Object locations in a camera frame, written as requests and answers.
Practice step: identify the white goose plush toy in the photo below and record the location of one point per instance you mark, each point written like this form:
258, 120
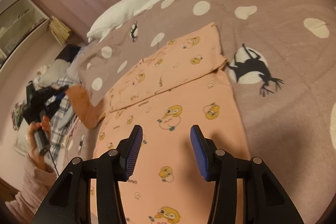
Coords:
115, 16

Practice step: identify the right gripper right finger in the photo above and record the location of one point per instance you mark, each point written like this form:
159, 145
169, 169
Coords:
264, 198

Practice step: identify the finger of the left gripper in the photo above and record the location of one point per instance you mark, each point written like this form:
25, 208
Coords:
59, 90
54, 106

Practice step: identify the pink duck print shirt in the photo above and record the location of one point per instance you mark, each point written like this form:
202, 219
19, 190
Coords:
180, 85

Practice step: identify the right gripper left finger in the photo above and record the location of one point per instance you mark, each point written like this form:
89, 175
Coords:
68, 201

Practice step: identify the person's left hand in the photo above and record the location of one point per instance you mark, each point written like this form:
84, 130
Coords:
33, 153

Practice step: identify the plaid grey cloth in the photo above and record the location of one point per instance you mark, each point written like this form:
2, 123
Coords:
60, 125

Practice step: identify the grey pillow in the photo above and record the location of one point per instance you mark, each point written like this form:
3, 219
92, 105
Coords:
57, 70

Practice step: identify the mauve polka dot blanket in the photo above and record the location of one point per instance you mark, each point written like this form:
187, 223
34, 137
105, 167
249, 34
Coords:
281, 67

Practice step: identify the white wall shelf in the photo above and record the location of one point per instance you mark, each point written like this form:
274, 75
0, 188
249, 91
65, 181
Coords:
19, 18

